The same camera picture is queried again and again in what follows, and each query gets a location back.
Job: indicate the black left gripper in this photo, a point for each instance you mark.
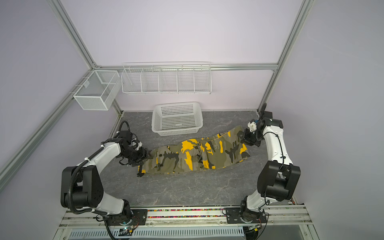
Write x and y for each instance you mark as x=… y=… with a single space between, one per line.
x=142 y=155

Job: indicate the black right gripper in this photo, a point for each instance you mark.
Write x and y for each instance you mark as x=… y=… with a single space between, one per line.
x=246 y=141

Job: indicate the camouflage yellow green trousers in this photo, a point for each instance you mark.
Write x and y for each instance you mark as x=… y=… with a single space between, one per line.
x=195 y=155

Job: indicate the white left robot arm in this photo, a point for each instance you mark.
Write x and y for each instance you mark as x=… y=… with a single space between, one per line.
x=81 y=186

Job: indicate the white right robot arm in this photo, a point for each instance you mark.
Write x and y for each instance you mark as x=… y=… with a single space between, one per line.
x=279 y=177

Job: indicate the white perforated plastic basket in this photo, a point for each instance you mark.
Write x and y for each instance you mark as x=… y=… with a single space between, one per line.
x=177 y=119

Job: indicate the small white mesh box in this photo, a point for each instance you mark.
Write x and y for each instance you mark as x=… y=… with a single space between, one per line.
x=99 y=90

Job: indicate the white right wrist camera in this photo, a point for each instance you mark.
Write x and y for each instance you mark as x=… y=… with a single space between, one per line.
x=252 y=125

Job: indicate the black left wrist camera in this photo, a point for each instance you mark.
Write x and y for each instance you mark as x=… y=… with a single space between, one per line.
x=130 y=138

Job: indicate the long white wire shelf basket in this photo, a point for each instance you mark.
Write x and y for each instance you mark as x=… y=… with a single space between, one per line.
x=167 y=78

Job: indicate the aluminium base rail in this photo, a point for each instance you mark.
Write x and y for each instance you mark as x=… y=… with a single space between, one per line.
x=211 y=216

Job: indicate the white ventilated cable duct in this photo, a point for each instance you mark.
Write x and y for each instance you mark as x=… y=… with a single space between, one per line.
x=158 y=233

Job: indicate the aluminium corner frame post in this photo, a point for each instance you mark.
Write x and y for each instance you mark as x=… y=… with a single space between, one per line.
x=302 y=15

